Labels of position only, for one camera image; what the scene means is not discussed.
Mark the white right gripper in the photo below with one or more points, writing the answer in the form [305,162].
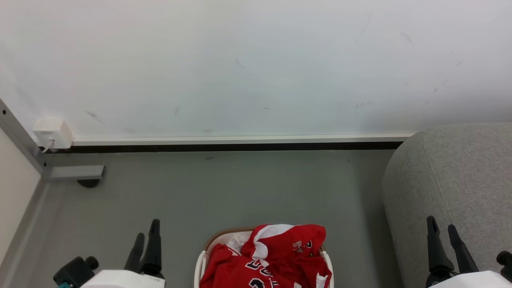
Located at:
[474,280]

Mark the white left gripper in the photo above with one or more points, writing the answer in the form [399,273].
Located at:
[124,279]

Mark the red basketball jersey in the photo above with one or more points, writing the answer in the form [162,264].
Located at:
[276,260]

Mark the grey fabric sofa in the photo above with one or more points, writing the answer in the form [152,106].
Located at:
[452,180]

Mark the black right wrist knob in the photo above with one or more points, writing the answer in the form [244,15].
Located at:
[505,264]

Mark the black wrist knob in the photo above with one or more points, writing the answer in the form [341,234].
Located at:
[505,264]
[76,271]

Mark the white plastic laundry basket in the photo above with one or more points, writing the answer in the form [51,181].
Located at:
[203,262]

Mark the black left wrist knob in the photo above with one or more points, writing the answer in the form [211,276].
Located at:
[76,271]

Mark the black rubber foot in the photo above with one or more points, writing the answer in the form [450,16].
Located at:
[88,183]

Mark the grey metal foot bar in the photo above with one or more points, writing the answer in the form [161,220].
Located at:
[76,172]

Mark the beige partition panel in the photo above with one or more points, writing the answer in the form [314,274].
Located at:
[14,188]

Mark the white wall socket box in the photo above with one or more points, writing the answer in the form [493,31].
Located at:
[52,131]

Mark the grey metal partition frame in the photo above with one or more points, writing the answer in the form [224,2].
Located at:
[22,138]

